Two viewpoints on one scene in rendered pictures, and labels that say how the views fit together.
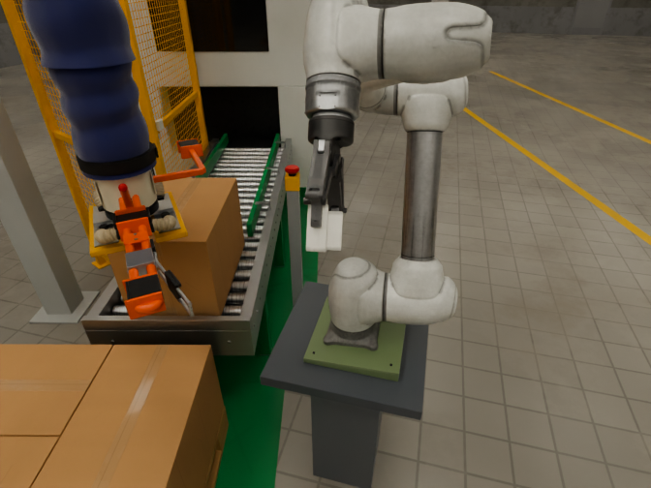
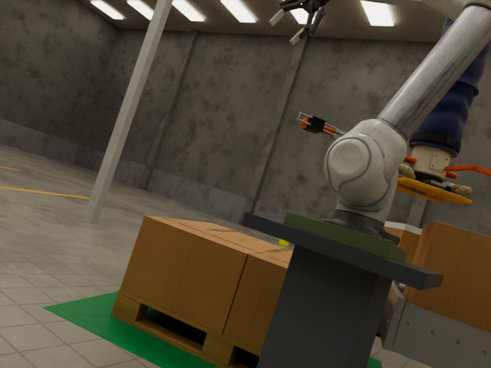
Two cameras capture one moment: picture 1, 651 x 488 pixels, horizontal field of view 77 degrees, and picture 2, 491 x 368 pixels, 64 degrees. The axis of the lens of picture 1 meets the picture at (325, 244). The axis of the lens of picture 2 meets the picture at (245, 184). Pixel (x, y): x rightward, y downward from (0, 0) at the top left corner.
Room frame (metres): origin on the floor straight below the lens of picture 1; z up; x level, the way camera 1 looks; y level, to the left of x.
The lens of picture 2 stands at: (1.06, -1.38, 0.78)
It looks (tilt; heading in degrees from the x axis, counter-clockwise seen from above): 2 degrees up; 108
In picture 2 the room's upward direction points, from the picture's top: 18 degrees clockwise
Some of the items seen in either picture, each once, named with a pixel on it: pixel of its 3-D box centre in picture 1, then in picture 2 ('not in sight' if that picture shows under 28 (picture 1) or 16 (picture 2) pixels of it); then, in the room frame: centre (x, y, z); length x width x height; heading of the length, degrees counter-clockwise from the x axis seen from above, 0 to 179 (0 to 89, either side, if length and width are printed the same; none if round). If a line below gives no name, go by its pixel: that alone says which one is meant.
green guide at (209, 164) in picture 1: (199, 173); not in sight; (2.79, 0.92, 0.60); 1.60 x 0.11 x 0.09; 0
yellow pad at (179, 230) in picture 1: (163, 210); (433, 188); (1.29, 0.57, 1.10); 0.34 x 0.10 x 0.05; 26
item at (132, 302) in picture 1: (143, 294); (312, 125); (0.70, 0.40, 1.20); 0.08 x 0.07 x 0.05; 26
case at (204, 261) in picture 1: (186, 242); (487, 286); (1.63, 0.65, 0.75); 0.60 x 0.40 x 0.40; 179
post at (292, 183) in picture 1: (295, 259); not in sight; (1.84, 0.16, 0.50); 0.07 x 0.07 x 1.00; 0
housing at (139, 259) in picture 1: (141, 264); (339, 136); (0.83, 0.46, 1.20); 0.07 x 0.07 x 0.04; 26
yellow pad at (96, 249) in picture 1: (105, 222); (410, 187); (1.21, 0.74, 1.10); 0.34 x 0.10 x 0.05; 26
